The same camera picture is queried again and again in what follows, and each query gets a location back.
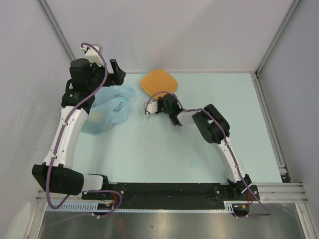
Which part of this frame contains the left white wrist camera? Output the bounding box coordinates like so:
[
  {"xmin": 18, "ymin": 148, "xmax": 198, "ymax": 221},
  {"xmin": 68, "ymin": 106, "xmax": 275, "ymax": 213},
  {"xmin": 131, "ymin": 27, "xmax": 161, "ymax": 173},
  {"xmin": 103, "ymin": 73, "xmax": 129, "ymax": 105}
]
[{"xmin": 80, "ymin": 44, "xmax": 105, "ymax": 67}]

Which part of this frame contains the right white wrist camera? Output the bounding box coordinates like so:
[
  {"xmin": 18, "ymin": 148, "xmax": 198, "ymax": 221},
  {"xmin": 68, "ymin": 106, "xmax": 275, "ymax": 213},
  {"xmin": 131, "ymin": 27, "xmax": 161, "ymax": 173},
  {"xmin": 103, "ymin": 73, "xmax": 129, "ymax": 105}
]
[{"xmin": 144, "ymin": 101, "xmax": 159, "ymax": 116}]

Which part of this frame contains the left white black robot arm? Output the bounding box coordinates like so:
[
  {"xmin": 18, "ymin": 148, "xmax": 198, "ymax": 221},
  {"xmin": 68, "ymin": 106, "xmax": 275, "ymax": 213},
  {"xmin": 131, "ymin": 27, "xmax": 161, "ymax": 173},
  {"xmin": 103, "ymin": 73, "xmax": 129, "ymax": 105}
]
[{"xmin": 32, "ymin": 58, "xmax": 126, "ymax": 199}]

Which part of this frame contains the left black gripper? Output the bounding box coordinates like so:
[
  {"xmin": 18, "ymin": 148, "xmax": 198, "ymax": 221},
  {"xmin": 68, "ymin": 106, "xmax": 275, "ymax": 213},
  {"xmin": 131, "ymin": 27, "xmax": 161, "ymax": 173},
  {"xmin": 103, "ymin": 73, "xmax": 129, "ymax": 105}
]
[{"xmin": 87, "ymin": 59, "xmax": 125, "ymax": 92}]

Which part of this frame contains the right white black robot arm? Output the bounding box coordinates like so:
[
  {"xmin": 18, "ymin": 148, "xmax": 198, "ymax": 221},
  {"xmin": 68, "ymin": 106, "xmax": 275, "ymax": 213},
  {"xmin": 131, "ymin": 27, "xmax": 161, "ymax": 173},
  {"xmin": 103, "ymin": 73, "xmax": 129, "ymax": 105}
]
[{"xmin": 155, "ymin": 94, "xmax": 252, "ymax": 200}]

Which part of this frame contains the aluminium frame rail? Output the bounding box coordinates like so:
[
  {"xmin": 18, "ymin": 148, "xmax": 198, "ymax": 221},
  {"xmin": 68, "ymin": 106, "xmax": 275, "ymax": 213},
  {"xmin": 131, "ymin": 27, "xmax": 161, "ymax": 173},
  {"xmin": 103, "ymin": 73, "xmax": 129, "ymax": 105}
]
[{"xmin": 36, "ymin": 183, "xmax": 308, "ymax": 203}]

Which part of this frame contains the right slotted cable duct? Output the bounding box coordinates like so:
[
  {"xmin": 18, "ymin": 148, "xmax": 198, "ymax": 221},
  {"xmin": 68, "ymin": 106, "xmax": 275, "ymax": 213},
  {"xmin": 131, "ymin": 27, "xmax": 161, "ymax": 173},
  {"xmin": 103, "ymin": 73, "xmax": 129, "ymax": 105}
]
[{"xmin": 224, "ymin": 201, "xmax": 250, "ymax": 215}]

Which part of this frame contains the left slotted cable duct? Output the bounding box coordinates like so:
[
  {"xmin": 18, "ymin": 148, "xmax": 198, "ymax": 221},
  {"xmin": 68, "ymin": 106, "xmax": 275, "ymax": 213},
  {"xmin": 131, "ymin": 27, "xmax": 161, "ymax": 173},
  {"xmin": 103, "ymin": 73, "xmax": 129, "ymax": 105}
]
[{"xmin": 46, "ymin": 202, "xmax": 114, "ymax": 213}]

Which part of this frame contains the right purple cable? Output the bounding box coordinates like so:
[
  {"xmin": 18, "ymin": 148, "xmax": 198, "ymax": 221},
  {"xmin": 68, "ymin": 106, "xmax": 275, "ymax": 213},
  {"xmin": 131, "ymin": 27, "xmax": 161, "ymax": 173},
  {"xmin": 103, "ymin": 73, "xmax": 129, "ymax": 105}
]
[{"xmin": 145, "ymin": 91, "xmax": 272, "ymax": 216}]

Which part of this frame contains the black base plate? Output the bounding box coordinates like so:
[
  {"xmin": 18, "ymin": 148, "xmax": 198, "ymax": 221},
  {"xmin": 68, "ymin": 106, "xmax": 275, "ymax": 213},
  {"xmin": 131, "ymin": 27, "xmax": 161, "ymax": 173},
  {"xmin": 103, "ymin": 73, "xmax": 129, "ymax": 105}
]
[{"xmin": 81, "ymin": 182, "xmax": 260, "ymax": 210}]

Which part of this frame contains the blue plastic bag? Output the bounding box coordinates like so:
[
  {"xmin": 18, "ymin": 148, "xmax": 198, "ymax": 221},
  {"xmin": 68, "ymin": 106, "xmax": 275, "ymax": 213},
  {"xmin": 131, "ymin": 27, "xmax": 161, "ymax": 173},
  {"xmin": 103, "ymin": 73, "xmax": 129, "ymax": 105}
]
[{"xmin": 81, "ymin": 85, "xmax": 136, "ymax": 135}]

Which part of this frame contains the slotted cable duct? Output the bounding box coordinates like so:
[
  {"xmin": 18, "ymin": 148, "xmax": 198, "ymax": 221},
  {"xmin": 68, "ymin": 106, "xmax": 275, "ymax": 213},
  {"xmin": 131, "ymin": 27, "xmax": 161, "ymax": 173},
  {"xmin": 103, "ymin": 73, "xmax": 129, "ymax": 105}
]
[
  {"xmin": 46, "ymin": 202, "xmax": 114, "ymax": 213},
  {"xmin": 224, "ymin": 201, "xmax": 250, "ymax": 215}
]

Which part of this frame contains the woven bamboo tray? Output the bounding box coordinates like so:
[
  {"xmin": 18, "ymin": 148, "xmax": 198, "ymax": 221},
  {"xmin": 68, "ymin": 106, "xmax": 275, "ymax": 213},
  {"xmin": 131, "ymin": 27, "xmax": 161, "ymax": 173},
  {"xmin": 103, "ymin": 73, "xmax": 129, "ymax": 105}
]
[{"xmin": 140, "ymin": 68, "xmax": 178, "ymax": 100}]

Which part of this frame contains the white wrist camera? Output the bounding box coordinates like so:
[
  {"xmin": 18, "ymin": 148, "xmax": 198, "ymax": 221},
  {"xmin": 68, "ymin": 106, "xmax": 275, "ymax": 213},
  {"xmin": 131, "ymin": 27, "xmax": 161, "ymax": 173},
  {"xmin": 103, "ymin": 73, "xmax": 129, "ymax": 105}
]
[
  {"xmin": 80, "ymin": 44, "xmax": 105, "ymax": 67},
  {"xmin": 144, "ymin": 101, "xmax": 159, "ymax": 116}
]

